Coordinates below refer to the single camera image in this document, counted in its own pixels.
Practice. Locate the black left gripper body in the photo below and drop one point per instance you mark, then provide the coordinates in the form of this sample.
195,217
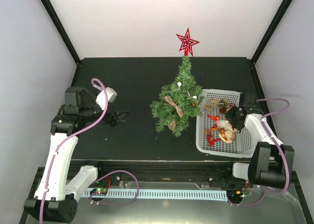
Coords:
107,119

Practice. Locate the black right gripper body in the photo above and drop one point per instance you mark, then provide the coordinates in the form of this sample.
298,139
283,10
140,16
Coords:
231,117

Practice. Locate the white perforated plastic basket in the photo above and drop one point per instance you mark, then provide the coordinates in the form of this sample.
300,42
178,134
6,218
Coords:
242,147

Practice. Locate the burlap bow ornament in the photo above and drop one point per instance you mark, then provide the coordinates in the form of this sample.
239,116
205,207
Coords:
179,111

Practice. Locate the small green christmas tree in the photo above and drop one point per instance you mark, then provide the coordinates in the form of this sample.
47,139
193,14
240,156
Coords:
165,114

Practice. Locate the white bulb string lights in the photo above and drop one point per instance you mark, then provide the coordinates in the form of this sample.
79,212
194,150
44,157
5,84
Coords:
186,93

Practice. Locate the red star tree topper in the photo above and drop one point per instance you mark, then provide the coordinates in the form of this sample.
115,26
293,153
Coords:
187,43

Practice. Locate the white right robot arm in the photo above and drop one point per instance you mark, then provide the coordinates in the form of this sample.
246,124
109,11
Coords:
272,161

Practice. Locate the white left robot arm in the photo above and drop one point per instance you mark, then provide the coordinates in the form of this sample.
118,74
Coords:
56,199

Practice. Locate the pine cone ornament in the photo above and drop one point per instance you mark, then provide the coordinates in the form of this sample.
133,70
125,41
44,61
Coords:
222,109

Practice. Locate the red bow ornament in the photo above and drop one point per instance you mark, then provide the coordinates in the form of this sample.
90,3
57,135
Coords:
214,118

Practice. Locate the wooden round ornament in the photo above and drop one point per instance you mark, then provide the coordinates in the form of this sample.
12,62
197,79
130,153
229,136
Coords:
227,135

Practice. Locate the wooden letters ornament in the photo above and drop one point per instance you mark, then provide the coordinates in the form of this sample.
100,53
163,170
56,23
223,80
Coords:
216,103

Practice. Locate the left circuit board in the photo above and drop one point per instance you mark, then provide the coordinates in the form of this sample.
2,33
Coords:
99,191

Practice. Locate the circuit board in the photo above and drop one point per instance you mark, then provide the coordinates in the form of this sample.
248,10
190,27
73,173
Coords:
99,191
238,193

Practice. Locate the right circuit board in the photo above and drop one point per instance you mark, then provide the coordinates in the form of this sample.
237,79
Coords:
238,193

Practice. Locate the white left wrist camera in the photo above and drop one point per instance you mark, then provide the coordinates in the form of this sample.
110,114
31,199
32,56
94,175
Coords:
106,97

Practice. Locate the white slotted cable duct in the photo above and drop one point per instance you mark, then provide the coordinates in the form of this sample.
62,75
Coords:
114,193

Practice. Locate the right black frame post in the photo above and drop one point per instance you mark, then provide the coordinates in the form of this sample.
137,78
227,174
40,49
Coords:
285,4

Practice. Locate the black frame post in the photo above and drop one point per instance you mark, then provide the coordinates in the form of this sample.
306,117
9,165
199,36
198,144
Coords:
285,4
61,30

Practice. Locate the left black frame post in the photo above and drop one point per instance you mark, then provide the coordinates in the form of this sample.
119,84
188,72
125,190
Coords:
61,30

